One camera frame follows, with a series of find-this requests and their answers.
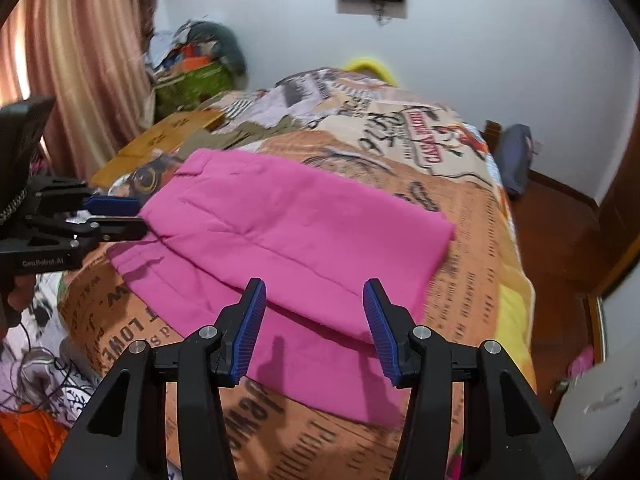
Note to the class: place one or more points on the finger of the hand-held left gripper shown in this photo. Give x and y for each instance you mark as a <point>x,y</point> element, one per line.
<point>120,227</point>
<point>110,205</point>

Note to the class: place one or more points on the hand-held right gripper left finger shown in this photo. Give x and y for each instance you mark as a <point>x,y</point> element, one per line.
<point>250,330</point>

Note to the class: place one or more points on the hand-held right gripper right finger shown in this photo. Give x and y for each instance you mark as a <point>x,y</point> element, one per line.
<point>380,330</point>

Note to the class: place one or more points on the pink pants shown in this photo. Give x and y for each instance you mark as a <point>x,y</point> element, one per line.
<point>300,220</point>

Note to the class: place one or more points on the person's left hand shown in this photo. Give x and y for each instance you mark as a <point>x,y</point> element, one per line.
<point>22,292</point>

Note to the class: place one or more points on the wooden folding board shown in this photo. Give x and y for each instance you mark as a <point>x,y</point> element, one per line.
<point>165,135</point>

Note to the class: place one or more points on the printed blanket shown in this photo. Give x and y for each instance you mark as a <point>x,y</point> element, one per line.
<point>475,270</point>

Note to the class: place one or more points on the white patterned cloth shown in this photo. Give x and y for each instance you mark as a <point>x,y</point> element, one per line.
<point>40,360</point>

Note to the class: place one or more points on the olive green cloth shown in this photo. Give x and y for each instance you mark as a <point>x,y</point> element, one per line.
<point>235,135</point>

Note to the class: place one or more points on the green patterned bag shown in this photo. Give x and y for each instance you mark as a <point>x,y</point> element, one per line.
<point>200,80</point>

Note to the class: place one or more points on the striped pink curtain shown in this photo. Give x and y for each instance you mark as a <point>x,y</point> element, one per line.
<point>75,35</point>

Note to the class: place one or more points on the pile of clothes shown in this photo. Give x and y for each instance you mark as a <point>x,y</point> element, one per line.
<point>220,40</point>

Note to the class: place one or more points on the small pink item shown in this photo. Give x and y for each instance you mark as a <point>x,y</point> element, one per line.
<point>582,362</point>

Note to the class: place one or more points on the orange cloth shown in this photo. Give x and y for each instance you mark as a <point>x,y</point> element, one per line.
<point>25,440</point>

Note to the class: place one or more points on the blue-grey bag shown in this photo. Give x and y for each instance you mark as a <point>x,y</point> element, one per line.
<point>515,160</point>

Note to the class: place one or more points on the white box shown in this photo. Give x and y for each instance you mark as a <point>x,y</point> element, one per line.
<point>600,410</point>

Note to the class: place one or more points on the yellow plastic chair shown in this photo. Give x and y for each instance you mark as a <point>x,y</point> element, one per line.
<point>365,65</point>

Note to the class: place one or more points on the brown wooden door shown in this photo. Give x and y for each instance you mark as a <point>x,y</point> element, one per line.
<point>625,220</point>

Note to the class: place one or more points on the wooden post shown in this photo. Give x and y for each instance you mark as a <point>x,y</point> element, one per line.
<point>492,132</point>

